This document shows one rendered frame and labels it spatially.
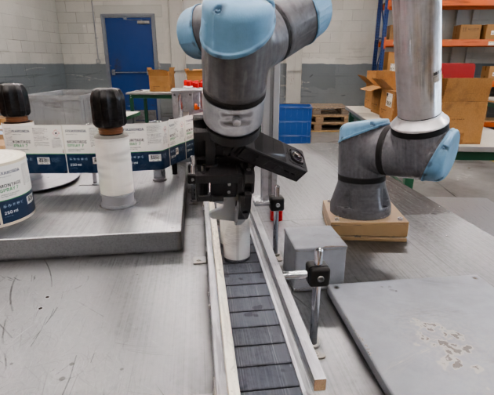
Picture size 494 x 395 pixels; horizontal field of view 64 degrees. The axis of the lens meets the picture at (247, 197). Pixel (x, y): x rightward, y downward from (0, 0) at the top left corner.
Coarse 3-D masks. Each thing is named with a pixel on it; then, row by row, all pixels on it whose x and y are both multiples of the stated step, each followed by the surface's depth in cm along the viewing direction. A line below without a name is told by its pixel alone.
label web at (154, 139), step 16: (96, 128) 117; (128, 128) 118; (144, 128) 119; (160, 128) 121; (176, 128) 130; (192, 128) 140; (144, 144) 121; (160, 144) 122; (176, 144) 131; (192, 144) 141; (144, 160) 122; (160, 160) 123; (176, 160) 133
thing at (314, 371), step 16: (256, 224) 71; (272, 256) 60; (272, 272) 56; (288, 288) 51; (288, 304) 48; (288, 320) 47; (304, 336) 42; (304, 352) 40; (320, 368) 38; (320, 384) 37
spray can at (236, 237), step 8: (224, 224) 74; (232, 224) 72; (248, 224) 74; (224, 232) 74; (232, 232) 73; (240, 232) 73; (248, 232) 74; (224, 240) 75; (232, 240) 73; (240, 240) 73; (248, 240) 75; (224, 248) 75; (232, 248) 74; (240, 248) 74; (248, 248) 75; (224, 256) 76; (232, 256) 74; (240, 256) 74; (248, 256) 76
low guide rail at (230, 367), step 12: (216, 228) 82; (216, 240) 76; (216, 252) 71; (216, 264) 67; (216, 276) 64; (228, 312) 54; (228, 324) 52; (228, 336) 49; (228, 348) 47; (228, 360) 46; (228, 372) 44; (228, 384) 42
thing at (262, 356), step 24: (240, 264) 74; (240, 288) 66; (264, 288) 66; (240, 312) 60; (264, 312) 60; (240, 336) 55; (264, 336) 55; (240, 360) 50; (264, 360) 50; (288, 360) 50; (240, 384) 47; (264, 384) 47; (288, 384) 47
